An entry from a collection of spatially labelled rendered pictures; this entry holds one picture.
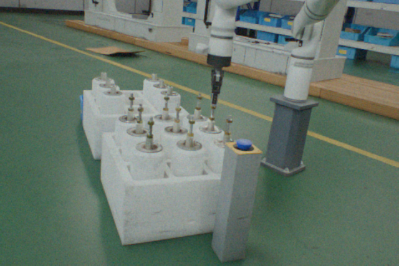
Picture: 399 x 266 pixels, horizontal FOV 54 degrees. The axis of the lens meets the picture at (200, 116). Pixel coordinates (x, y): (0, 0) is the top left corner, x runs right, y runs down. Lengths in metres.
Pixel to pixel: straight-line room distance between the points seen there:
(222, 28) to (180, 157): 0.39
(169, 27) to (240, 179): 3.73
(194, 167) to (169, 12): 3.59
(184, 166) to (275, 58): 2.42
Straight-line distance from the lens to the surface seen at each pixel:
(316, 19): 1.39
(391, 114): 2.95
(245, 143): 0.97
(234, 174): 0.97
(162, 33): 4.55
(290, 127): 1.58
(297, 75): 1.56
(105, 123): 1.55
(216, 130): 1.27
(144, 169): 1.06
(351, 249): 1.30
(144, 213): 1.09
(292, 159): 1.64
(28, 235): 1.19
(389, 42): 5.81
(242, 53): 3.63
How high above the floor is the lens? 0.67
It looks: 18 degrees down
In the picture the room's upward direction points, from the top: 7 degrees clockwise
